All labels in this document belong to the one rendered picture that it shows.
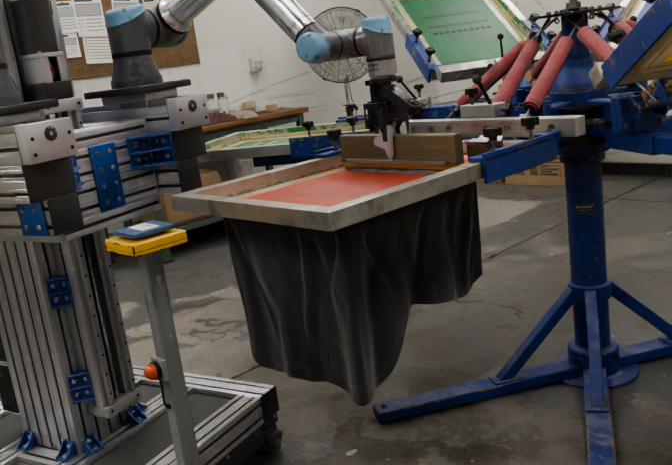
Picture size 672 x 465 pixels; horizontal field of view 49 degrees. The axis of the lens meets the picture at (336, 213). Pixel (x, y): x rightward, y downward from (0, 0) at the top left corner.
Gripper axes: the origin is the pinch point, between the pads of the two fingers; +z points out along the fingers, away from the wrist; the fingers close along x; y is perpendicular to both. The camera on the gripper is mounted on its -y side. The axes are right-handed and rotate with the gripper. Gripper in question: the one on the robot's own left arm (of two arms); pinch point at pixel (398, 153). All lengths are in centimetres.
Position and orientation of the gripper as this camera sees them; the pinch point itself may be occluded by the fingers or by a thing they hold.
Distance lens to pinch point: 194.0
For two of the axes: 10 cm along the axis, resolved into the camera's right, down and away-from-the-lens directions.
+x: -7.2, 2.4, -6.5
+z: 1.3, 9.7, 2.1
